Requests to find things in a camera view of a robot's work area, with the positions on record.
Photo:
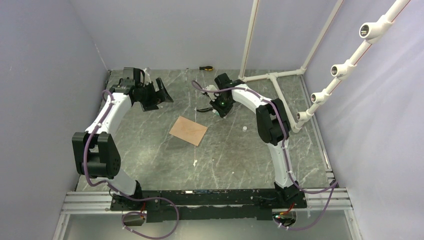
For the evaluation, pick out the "yellow black screwdriver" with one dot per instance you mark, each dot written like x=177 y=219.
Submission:
x=201 y=68

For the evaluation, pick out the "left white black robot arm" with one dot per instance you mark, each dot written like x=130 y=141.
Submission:
x=95 y=153

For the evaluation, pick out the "brown paper envelope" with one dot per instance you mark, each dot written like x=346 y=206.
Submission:
x=188 y=130

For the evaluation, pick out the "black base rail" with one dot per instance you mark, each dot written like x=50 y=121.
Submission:
x=211 y=204

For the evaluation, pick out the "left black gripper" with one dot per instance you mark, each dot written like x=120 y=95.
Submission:
x=163 y=96

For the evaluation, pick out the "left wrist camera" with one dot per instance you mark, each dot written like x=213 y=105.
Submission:
x=146 y=73

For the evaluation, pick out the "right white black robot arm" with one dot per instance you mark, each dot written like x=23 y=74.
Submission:
x=273 y=128

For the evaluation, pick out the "aluminium frame rail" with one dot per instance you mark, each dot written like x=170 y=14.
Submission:
x=318 y=201

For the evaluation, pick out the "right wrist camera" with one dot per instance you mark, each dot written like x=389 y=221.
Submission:
x=210 y=91

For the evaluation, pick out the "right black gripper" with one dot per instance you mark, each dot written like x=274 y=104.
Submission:
x=222 y=112

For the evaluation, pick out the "black pliers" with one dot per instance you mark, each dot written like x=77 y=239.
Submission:
x=205 y=110

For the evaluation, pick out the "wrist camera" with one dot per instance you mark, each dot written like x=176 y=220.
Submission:
x=210 y=91
x=146 y=73

